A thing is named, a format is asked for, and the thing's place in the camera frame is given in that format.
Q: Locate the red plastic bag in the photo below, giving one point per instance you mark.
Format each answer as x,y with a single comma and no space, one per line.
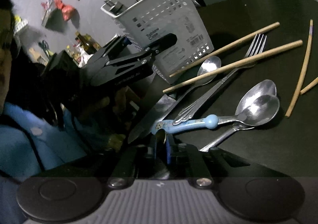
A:
66,10

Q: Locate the dark glass bottle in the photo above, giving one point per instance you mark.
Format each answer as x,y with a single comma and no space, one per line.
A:
88,44

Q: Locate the small silver spoon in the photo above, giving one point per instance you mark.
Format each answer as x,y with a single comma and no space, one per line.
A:
208,65

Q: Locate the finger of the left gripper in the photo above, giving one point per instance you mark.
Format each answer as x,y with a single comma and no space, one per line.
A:
139,55
111,52

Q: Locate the purple tipped wooden chopstick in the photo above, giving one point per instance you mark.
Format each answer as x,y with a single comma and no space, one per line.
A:
309,86
303,71

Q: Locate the blue handled spoon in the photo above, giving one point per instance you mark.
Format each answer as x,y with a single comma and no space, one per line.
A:
209,122

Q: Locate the large silver spoon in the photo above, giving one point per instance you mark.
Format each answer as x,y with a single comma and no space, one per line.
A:
248,99

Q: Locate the gold spoon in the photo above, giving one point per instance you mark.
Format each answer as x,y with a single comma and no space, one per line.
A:
160,136

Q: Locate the grey perforated utensil basket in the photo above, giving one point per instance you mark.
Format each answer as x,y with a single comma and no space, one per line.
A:
145,21

